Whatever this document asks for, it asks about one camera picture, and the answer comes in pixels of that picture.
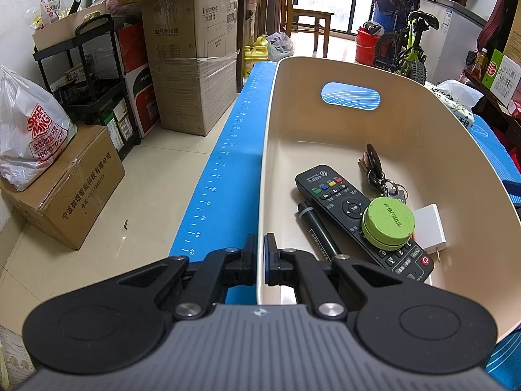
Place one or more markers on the black shelf cart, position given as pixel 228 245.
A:
pixel 97 89

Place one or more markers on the white tissue pack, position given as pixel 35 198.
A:
pixel 456 99

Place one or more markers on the black remote control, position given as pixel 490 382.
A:
pixel 338 199

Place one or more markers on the red plastic bucket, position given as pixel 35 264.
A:
pixel 363 49

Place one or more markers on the dark wooden cabinet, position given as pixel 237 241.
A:
pixel 252 8

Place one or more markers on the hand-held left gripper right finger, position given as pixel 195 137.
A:
pixel 268 260

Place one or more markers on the white red snack packet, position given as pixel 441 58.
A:
pixel 53 6

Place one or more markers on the tall taped cardboard box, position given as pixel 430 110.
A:
pixel 191 69

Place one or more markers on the green and white carton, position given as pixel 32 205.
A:
pixel 502 73

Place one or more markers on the black marker pen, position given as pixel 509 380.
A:
pixel 317 228

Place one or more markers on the red and white appliance box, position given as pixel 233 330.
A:
pixel 140 89

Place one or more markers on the beige plastic basin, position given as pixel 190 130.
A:
pixel 325 130

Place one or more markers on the white plastic bag red print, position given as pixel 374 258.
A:
pixel 32 130

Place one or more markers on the round green tin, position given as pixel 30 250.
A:
pixel 388 220

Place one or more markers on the orange drink bottle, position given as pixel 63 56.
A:
pixel 481 64

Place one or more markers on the white charger plug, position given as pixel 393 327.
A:
pixel 429 228

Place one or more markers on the low brown cardboard box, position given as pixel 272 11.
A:
pixel 77 187

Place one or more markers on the grey-white plastic bag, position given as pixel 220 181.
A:
pixel 279 47

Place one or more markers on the blue ruled silicone mat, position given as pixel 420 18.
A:
pixel 232 171

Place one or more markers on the white chest freezer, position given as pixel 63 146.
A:
pixel 452 34

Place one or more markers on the blue plastic barrel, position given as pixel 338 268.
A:
pixel 391 10

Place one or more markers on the wooden chair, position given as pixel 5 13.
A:
pixel 307 14

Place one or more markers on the yellow plastic jug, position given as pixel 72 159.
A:
pixel 253 62
pixel 260 41

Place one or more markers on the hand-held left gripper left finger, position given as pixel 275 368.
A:
pixel 252 254

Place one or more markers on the white patterned cloth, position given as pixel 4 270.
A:
pixel 14 354

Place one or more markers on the green child's bicycle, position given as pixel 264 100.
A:
pixel 407 51

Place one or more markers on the dark red bag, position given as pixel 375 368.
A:
pixel 502 18

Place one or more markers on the bunch of keys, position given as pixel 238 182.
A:
pixel 376 167

